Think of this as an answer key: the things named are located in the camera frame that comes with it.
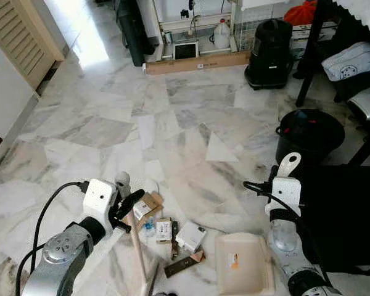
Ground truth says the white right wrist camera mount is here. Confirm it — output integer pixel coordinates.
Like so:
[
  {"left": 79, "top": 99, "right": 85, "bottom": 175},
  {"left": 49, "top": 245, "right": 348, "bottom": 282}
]
[{"left": 268, "top": 176, "right": 303, "bottom": 216}]

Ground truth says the white cardboard box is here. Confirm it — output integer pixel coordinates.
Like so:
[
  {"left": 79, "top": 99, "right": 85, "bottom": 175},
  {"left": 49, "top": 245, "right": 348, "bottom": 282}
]
[{"left": 175, "top": 221, "right": 208, "bottom": 253}]

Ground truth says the wooden louvered door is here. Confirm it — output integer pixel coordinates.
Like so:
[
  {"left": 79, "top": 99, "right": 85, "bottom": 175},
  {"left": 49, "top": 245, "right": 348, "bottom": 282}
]
[{"left": 0, "top": 0, "right": 66, "bottom": 91}]

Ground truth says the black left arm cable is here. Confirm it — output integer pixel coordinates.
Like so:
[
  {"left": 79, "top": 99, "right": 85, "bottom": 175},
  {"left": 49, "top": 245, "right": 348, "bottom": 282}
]
[{"left": 14, "top": 181, "right": 90, "bottom": 296}]

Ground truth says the red plastic bag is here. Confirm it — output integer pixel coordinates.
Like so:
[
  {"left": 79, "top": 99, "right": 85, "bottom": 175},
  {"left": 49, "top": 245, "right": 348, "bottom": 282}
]
[{"left": 283, "top": 0, "right": 319, "bottom": 27}]

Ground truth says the tan triangular cardboard scrap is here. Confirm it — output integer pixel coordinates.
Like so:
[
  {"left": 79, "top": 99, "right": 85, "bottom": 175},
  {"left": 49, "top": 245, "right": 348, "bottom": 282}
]
[{"left": 190, "top": 249, "right": 206, "bottom": 263}]

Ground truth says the small tan printed box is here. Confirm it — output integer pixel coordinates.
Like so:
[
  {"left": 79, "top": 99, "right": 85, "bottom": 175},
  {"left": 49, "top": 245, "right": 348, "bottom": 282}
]
[{"left": 155, "top": 217, "right": 173, "bottom": 243}]

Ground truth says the brown cardboard packet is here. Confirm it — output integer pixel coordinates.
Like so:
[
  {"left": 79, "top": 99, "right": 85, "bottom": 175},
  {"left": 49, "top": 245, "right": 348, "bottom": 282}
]
[{"left": 133, "top": 192, "right": 165, "bottom": 224}]

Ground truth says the long brown cardboard box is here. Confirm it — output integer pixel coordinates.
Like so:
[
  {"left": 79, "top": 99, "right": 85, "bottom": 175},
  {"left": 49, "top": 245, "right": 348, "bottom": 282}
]
[{"left": 143, "top": 51, "right": 252, "bottom": 76}]

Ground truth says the grey fabric bag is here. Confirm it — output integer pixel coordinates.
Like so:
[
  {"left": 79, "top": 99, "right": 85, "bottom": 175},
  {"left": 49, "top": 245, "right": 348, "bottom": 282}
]
[{"left": 321, "top": 41, "right": 370, "bottom": 83}]

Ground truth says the beige plastic dustpan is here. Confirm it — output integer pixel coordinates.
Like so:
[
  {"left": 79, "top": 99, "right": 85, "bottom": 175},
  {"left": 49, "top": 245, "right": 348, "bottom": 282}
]
[{"left": 215, "top": 152, "right": 302, "bottom": 296}]

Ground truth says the small clear plastic bottle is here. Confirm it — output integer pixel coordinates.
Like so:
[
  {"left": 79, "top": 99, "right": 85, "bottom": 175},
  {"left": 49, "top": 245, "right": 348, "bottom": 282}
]
[{"left": 142, "top": 217, "right": 156, "bottom": 239}]

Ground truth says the white plastic jug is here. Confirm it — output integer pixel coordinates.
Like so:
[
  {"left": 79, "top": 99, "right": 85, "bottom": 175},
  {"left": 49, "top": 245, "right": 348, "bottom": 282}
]
[{"left": 212, "top": 18, "right": 232, "bottom": 50}]

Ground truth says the tall black bag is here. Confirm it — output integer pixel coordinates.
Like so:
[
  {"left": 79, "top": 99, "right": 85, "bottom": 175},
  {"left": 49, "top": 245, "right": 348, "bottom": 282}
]
[{"left": 115, "top": 0, "right": 156, "bottom": 67}]

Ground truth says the white metal shelf rack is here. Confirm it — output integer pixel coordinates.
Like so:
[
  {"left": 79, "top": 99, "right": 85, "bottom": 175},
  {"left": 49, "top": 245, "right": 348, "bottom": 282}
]
[{"left": 151, "top": 0, "right": 242, "bottom": 54}]

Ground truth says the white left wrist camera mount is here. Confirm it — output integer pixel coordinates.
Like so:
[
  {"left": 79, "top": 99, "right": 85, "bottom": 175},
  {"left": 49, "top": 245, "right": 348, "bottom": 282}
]
[{"left": 83, "top": 179, "right": 119, "bottom": 234}]

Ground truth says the large black fabric bag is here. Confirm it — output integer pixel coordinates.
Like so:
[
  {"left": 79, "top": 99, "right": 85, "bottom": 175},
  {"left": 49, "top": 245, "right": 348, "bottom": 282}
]
[{"left": 295, "top": 164, "right": 370, "bottom": 276}]

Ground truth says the black legged table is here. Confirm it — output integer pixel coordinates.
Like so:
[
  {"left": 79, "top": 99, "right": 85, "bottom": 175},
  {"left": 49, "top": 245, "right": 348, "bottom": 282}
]
[{"left": 294, "top": 0, "right": 370, "bottom": 109}]

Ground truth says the dark brown flat strip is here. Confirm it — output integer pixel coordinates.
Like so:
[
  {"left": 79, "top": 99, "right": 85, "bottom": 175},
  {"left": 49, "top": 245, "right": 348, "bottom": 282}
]
[{"left": 164, "top": 250, "right": 205, "bottom": 279}]

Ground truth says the white lace tablecloth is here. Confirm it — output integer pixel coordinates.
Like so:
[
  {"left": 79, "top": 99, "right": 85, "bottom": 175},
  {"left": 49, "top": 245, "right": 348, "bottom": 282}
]
[{"left": 332, "top": 0, "right": 370, "bottom": 39}]

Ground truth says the black round waste bin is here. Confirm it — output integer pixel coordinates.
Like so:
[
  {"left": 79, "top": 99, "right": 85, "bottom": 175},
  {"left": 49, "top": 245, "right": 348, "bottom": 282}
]
[{"left": 276, "top": 109, "right": 346, "bottom": 166}]

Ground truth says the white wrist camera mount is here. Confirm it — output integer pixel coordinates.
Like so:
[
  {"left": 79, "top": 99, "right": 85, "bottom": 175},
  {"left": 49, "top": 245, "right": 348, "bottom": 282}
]
[
  {"left": 83, "top": 179, "right": 119, "bottom": 234},
  {"left": 268, "top": 176, "right": 303, "bottom": 216}
]

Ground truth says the white framed tablet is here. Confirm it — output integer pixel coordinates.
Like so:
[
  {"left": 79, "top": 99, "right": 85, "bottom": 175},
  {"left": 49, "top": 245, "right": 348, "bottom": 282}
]
[{"left": 173, "top": 41, "right": 200, "bottom": 61}]

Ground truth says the dark slim packet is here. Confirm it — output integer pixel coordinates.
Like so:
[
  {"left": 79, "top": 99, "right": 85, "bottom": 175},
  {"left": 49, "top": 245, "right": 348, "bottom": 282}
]
[{"left": 171, "top": 221, "right": 180, "bottom": 257}]

